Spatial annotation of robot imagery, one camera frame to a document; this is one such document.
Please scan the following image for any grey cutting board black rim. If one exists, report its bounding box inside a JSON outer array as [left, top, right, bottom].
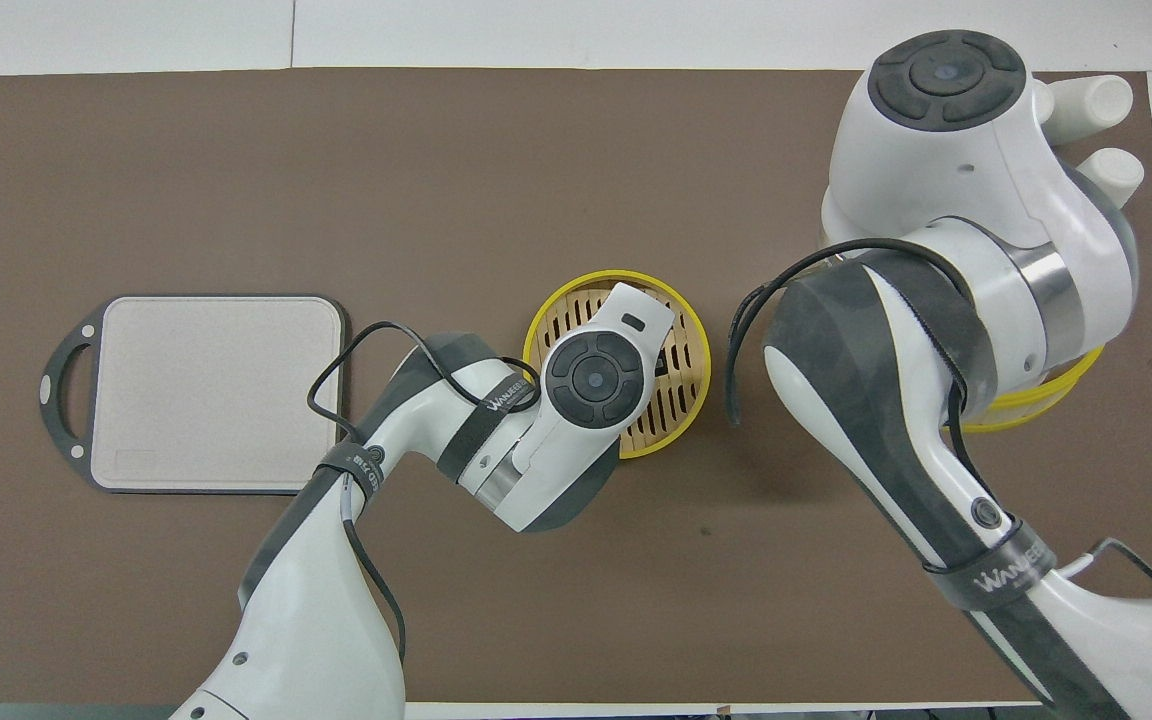
[[39, 293, 350, 496]]

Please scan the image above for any yellow bamboo steamer base tier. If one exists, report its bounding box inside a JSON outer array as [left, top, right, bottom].
[[523, 270, 712, 460]]

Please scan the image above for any white plastic cup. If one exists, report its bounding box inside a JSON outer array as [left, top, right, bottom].
[[1046, 75, 1134, 147], [1076, 148, 1145, 209]]

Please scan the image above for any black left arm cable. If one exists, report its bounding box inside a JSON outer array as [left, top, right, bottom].
[[308, 320, 543, 663]]

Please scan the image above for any brown table mat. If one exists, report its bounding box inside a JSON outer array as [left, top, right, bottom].
[[0, 68, 1152, 704]]

